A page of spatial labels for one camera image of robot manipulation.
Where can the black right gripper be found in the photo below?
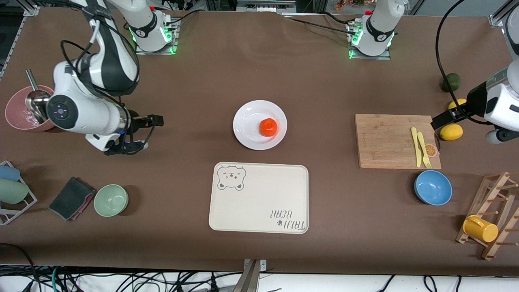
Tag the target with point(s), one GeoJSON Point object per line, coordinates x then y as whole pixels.
{"type": "Point", "coordinates": [137, 123]}

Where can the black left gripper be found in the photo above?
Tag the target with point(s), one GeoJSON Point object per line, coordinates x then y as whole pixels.
{"type": "Point", "coordinates": [475, 100]}

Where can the white round plate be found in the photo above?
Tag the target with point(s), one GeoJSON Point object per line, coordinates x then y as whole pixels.
{"type": "Point", "coordinates": [251, 121]}

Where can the orange fruit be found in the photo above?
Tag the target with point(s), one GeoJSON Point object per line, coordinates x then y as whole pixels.
{"type": "Point", "coordinates": [269, 127]}

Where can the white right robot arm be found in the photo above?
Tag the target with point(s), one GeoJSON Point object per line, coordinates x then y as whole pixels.
{"type": "Point", "coordinates": [105, 61]}

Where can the yellow lemon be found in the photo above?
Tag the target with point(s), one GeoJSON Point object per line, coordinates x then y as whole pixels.
{"type": "Point", "coordinates": [456, 104]}
{"type": "Point", "coordinates": [451, 132]}

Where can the orange slice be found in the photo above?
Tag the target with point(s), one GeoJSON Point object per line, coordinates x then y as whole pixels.
{"type": "Point", "coordinates": [431, 150]}

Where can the yellow plastic fork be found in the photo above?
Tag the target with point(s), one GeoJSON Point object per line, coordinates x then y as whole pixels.
{"type": "Point", "coordinates": [422, 146]}

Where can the green avocado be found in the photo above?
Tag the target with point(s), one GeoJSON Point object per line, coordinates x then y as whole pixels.
{"type": "Point", "coordinates": [451, 82]}

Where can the yellow plastic knife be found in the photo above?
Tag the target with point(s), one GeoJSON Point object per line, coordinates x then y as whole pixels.
{"type": "Point", "coordinates": [415, 146]}

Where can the wooden cutting board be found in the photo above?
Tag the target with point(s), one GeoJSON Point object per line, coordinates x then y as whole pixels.
{"type": "Point", "coordinates": [385, 142]}

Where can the blue bowl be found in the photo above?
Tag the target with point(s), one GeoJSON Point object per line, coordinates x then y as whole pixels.
{"type": "Point", "coordinates": [433, 187]}

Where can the wooden peg cup rack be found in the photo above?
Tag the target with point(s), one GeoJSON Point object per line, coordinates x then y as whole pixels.
{"type": "Point", "coordinates": [486, 190]}

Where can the pale green bowl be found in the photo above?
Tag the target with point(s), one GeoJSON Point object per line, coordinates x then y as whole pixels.
{"type": "Point", "coordinates": [110, 200]}

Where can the dark folded cloth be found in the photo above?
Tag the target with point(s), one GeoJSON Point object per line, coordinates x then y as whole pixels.
{"type": "Point", "coordinates": [71, 198]}

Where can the metal ladle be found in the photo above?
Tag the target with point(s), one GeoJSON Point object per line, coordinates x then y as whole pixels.
{"type": "Point", "coordinates": [39, 103]}

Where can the yellow mug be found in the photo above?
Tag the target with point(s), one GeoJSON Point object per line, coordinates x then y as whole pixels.
{"type": "Point", "coordinates": [482, 230]}

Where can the cream tray with bear print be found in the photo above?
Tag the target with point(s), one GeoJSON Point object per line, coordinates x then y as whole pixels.
{"type": "Point", "coordinates": [259, 202]}

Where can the pink bowl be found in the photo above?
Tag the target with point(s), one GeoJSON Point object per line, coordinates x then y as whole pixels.
{"type": "Point", "coordinates": [16, 109]}

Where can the colourful background items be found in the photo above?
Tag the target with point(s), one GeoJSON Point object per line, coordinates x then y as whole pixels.
{"type": "Point", "coordinates": [348, 3]}

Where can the blue cup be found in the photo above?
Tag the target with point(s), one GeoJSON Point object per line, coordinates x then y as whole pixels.
{"type": "Point", "coordinates": [9, 173]}

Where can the pale green cup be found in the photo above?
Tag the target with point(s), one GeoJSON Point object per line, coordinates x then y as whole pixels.
{"type": "Point", "coordinates": [12, 191]}

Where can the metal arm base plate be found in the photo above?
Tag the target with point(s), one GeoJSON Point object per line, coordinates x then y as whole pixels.
{"type": "Point", "coordinates": [158, 52]}
{"type": "Point", "coordinates": [371, 58]}

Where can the aluminium frame beam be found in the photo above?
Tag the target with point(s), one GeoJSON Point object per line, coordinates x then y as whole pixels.
{"type": "Point", "coordinates": [263, 6]}

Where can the metal table edge bracket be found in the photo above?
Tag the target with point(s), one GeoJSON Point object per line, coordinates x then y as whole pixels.
{"type": "Point", "coordinates": [251, 275]}

